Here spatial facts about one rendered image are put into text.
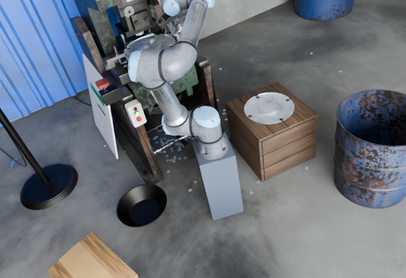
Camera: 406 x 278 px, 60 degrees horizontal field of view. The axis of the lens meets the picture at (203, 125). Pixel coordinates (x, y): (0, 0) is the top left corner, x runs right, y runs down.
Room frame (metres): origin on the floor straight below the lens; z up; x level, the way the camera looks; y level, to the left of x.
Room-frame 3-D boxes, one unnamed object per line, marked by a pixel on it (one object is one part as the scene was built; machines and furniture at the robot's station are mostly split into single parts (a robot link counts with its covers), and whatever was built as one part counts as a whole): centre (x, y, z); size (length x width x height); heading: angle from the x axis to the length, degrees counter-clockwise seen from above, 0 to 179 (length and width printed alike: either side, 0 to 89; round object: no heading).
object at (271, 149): (1.59, -0.40, 0.18); 0.40 x 0.38 x 0.35; 16
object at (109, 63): (1.85, 0.40, 0.76); 0.17 x 0.06 x 0.10; 113
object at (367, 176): (1.19, -0.85, 0.24); 0.42 x 0.42 x 0.48
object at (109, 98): (1.59, 0.44, 0.62); 0.10 x 0.06 x 0.20; 113
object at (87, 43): (1.94, 0.55, 0.45); 0.92 x 0.12 x 0.90; 23
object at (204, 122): (1.25, -0.02, 0.62); 0.13 x 0.12 x 0.14; 69
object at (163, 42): (1.80, 0.20, 0.78); 0.29 x 0.29 x 0.01
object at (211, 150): (1.25, -0.02, 0.50); 0.15 x 0.15 x 0.10
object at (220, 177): (1.25, -0.02, 0.23); 0.18 x 0.18 x 0.45; 5
